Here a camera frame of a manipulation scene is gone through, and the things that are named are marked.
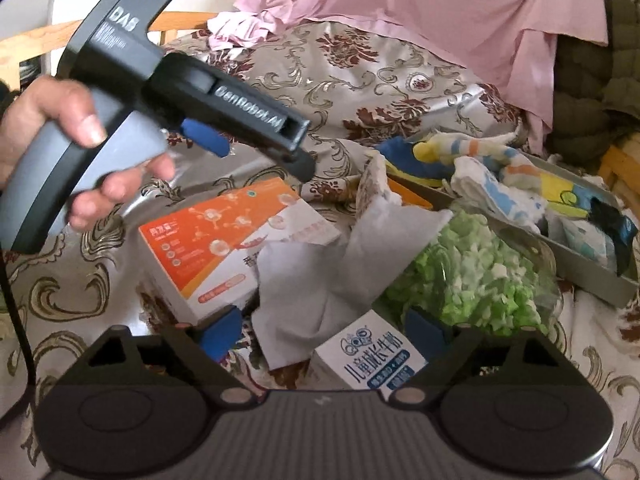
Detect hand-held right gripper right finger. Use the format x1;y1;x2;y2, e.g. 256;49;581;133
389;309;567;406

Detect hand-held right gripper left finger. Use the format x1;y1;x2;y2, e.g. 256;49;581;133
86;305;262;406

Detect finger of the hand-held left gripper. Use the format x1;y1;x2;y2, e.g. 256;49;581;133
181;119;230;159
285;147;317;182

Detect white printed muslin cloth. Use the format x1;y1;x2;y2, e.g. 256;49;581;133
450;155;548;231

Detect grey storage tray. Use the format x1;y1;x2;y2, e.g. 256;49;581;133
385;132;640;308

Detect striped pastel socks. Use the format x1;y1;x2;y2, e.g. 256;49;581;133
412;132;543;188

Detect black and blue cloth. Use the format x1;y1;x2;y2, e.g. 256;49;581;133
589;196;639;277

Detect person's left hand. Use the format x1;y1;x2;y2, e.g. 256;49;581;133
0;76;177;232

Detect white and blue milk carton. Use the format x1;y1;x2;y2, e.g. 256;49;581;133
310;310;430;395

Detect red patterned white packet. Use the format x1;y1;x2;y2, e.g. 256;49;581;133
356;152;401;213

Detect green chenille cloth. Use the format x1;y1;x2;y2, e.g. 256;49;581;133
372;208;561;336

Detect floral satin bedspread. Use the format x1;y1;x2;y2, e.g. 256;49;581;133
0;22;640;480

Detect orange and white box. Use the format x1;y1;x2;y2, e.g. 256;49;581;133
139;177;341;326

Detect blue plush cloth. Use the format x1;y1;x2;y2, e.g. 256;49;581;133
375;137;451;181

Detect orange cloth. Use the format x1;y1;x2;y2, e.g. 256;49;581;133
387;175;435;211

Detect grey cloth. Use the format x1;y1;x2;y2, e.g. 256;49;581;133
250;195;453;371

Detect pale blue white packet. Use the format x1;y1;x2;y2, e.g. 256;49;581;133
547;210;610;263

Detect pink bed sheet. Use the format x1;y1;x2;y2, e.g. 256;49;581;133
207;0;608;153

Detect yellow cartoon towel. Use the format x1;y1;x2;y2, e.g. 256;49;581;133
540;170;608;221

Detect olive quilted down jacket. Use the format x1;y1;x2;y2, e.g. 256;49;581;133
545;0;640;161

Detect black cable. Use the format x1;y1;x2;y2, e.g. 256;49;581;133
0;254;37;413

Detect wooden bunk bed frame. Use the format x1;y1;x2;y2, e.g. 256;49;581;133
597;135;640;188

